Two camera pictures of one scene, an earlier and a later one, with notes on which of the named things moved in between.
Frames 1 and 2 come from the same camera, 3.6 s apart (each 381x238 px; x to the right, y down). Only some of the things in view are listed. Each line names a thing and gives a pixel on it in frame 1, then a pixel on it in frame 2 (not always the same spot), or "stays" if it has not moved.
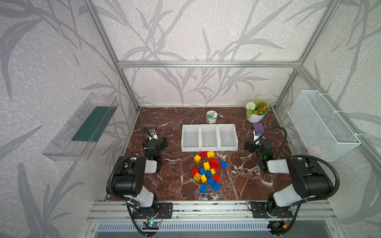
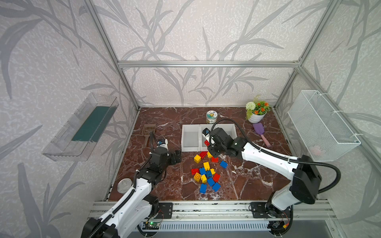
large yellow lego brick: x=197 y=177 stays
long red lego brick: x=203 y=154 stays
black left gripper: x=162 y=144 → x=178 y=156
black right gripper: x=251 y=146 → x=210 y=148
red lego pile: x=195 y=170 stays
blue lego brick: x=223 y=164 stays
